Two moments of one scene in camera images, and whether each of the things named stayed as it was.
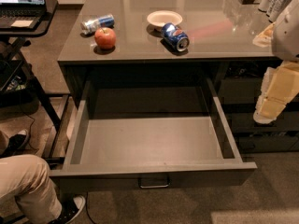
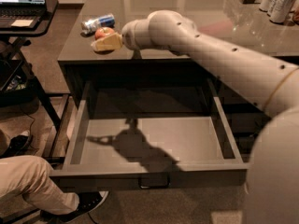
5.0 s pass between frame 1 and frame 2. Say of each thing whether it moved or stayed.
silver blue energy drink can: stayed
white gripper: moved
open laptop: stayed
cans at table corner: stayed
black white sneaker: moved
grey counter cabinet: stayed
